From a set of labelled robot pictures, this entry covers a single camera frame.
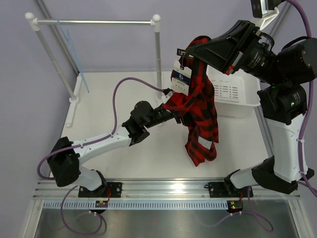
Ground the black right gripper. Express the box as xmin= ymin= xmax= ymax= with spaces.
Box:
xmin=188 ymin=21 xmax=287 ymax=88

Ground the red black plaid shirt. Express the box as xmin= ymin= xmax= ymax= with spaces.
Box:
xmin=162 ymin=36 xmax=220 ymax=168

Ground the light blue wire hanger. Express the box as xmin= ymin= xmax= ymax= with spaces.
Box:
xmin=57 ymin=20 xmax=90 ymax=93

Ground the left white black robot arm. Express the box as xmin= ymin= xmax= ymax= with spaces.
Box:
xmin=47 ymin=101 xmax=181 ymax=198

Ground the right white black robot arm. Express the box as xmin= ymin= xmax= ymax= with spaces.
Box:
xmin=177 ymin=20 xmax=317 ymax=197

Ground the white plastic basket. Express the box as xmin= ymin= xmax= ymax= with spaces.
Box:
xmin=207 ymin=66 xmax=261 ymax=119

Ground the white metal clothes rack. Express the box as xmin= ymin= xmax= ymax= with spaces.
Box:
xmin=25 ymin=12 xmax=162 ymax=127

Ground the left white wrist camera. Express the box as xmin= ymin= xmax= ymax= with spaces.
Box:
xmin=162 ymin=88 xmax=174 ymax=97

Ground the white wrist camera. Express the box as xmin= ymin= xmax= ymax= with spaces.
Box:
xmin=162 ymin=88 xmax=174 ymax=97
xmin=251 ymin=0 xmax=284 ymax=30

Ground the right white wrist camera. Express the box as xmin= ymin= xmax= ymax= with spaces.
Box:
xmin=251 ymin=0 xmax=284 ymax=30

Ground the aluminium mounting rail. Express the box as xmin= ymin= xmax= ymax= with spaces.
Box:
xmin=33 ymin=177 xmax=302 ymax=199

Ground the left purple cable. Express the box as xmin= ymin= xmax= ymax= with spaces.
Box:
xmin=37 ymin=77 xmax=164 ymax=235

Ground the purple cable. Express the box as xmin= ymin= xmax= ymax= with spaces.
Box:
xmin=37 ymin=77 xmax=164 ymax=235
xmin=198 ymin=0 xmax=317 ymax=235

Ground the white slotted cable duct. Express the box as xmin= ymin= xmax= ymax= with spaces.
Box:
xmin=43 ymin=200 xmax=228 ymax=210

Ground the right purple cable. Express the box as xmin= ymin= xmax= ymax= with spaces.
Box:
xmin=198 ymin=0 xmax=317 ymax=235

